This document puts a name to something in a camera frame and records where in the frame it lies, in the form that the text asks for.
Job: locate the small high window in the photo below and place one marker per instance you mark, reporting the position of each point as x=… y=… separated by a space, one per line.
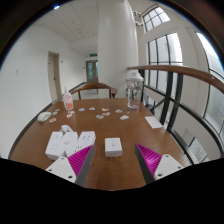
x=156 y=18

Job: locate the wooden chair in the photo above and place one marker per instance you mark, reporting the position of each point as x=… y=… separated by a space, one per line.
x=95 y=86

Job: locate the white paper card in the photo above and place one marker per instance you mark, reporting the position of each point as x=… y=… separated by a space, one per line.
x=154 y=122

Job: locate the green exit sign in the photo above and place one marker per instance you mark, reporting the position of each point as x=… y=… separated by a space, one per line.
x=93 y=54

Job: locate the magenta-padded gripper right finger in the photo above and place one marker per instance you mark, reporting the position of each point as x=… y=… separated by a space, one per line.
x=151 y=160

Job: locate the wooden handrail black railing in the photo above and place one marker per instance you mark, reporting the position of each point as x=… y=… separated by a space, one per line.
x=186 y=71

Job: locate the round ceiling light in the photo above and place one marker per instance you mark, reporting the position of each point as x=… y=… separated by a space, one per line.
x=56 y=6

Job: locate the beige side door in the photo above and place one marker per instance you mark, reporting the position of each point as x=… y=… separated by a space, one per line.
x=53 y=78

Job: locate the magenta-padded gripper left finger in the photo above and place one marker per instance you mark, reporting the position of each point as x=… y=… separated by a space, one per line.
x=78 y=161

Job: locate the white charger block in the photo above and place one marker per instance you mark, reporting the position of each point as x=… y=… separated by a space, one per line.
x=113 y=146

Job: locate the wide black-framed window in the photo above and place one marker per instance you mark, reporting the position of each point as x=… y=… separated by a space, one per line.
x=213 y=76

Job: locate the small orange sticker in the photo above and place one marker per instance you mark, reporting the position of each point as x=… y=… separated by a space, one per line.
x=69 y=115
x=52 y=119

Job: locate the small pink sticker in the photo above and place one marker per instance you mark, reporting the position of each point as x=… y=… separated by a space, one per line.
x=106 y=113
x=71 y=112

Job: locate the tall black-framed window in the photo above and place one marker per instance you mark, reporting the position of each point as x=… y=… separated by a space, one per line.
x=165 y=56

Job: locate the white pump bottle orange label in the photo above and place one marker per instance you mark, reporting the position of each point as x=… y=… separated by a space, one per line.
x=68 y=103

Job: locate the small pale sticker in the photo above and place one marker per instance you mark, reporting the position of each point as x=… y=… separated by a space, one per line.
x=105 y=109
x=91 y=108
x=99 y=116
x=118 y=111
x=124 y=117

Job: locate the glazed double door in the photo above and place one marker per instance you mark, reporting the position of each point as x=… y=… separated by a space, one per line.
x=92 y=71

